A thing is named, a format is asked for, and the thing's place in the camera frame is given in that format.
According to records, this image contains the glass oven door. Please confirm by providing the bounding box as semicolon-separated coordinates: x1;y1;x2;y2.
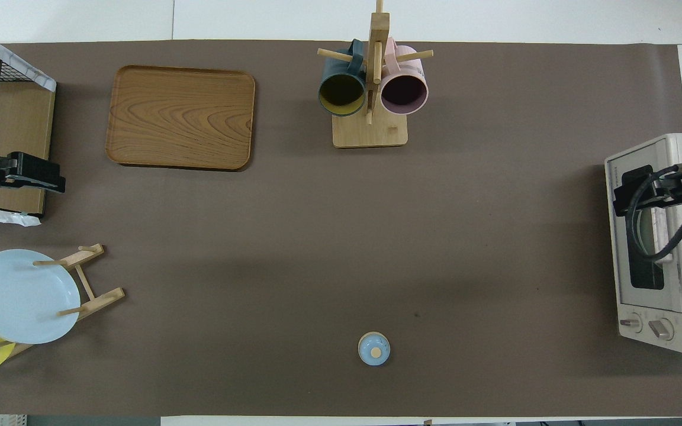
605;137;682;314

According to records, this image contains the wooden step shelf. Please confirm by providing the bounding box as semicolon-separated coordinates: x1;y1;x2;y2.
0;47;56;215

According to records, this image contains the white checkered cloth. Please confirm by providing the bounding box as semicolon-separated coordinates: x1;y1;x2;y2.
0;22;57;227

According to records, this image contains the light blue plate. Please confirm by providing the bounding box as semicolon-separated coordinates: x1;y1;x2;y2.
0;249;81;345

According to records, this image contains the wooden plate rack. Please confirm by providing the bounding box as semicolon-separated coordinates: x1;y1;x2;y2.
0;243;126;359

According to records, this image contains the brown wooden tray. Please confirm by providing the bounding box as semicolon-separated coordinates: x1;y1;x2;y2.
105;65;256;172

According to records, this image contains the pink mug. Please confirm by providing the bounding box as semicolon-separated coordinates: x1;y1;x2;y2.
380;37;430;116

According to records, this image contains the wooden mug tree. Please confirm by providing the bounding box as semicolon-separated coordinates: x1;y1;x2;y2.
317;0;435;149

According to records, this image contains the brown table mat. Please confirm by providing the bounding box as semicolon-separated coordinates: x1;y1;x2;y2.
0;40;682;417

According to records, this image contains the blue call bell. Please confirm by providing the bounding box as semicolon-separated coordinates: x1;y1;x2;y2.
358;331;391;367

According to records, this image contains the dark teal mug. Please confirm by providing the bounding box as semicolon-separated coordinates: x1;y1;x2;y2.
317;39;368;117

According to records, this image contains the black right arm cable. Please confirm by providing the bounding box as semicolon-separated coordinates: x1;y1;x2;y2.
625;166;682;264

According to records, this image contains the black wire basket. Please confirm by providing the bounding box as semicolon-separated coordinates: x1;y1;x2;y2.
0;34;40;85

